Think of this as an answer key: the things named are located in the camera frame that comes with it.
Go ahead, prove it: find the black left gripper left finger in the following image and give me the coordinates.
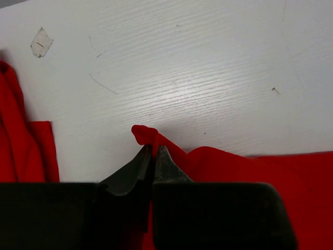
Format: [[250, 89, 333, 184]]
[[1, 146, 153, 249]]

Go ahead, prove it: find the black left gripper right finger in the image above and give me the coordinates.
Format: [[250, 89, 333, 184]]
[[152, 146, 297, 249]]

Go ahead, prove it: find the red t shirt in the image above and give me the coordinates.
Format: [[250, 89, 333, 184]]
[[1, 61, 60, 182], [131, 124, 333, 250]]

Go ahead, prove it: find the clear tape patch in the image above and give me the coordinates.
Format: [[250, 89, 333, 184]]
[[30, 27, 54, 58]]

